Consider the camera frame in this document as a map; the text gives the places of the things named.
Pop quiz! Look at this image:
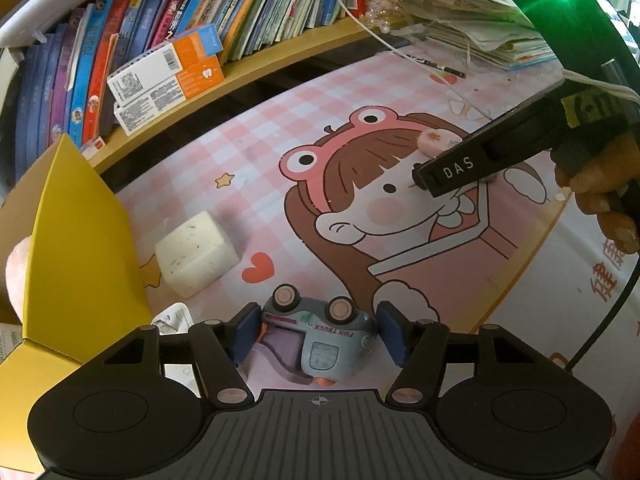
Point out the white wooden bookshelf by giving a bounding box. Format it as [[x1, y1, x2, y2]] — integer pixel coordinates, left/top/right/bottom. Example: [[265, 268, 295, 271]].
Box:
[[85, 12, 401, 176]]

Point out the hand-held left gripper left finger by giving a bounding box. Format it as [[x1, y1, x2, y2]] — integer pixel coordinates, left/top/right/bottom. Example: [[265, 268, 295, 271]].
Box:
[[89, 302, 263, 407]]

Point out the black cable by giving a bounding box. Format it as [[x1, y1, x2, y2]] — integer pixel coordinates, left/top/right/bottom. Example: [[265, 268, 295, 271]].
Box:
[[564, 255, 640, 373]]

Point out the orange white carton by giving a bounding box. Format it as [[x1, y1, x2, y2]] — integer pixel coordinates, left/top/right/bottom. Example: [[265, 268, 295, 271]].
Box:
[[106, 24, 224, 108], [114, 55, 226, 136]]

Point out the white cable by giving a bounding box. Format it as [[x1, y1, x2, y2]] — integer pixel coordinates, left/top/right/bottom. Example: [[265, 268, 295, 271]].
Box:
[[320, 0, 493, 121]]

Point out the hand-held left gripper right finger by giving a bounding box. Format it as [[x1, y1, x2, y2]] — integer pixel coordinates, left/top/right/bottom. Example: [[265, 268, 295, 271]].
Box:
[[376, 301, 546, 405]]

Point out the yellow cardboard box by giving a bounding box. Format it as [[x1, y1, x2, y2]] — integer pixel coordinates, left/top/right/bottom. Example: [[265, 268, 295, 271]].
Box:
[[0, 135, 153, 476]]

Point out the pile of papers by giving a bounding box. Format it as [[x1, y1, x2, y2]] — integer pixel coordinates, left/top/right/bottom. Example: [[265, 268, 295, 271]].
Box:
[[382, 0, 563, 72]]

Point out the row of books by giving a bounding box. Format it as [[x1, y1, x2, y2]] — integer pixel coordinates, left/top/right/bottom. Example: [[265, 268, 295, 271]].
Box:
[[12, 0, 386, 176]]

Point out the person's right hand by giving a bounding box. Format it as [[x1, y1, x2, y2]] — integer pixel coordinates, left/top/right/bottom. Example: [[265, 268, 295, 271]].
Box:
[[552, 132, 640, 256]]

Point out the white charger plug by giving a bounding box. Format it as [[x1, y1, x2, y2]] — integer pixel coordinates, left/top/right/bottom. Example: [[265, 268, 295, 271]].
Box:
[[151, 302, 196, 341]]

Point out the black marker pen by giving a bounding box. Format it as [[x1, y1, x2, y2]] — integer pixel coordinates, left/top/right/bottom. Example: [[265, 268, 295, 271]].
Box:
[[405, 51, 467, 79]]

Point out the white foam block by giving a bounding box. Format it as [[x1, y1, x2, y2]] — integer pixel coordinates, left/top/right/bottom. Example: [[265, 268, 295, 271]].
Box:
[[154, 211, 241, 300]]

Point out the white lamp bar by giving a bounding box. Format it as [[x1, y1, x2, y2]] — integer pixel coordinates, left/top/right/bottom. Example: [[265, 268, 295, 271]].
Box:
[[0, 0, 171, 50]]

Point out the pink checked desk mat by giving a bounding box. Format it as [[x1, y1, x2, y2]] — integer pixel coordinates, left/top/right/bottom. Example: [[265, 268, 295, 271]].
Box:
[[100, 42, 640, 461]]

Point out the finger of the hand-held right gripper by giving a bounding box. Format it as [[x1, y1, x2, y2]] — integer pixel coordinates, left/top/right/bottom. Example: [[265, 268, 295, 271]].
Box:
[[412, 86, 568, 198]]

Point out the grey purple toy truck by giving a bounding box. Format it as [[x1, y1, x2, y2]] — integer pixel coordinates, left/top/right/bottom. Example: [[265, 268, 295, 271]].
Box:
[[257, 284, 377, 388]]

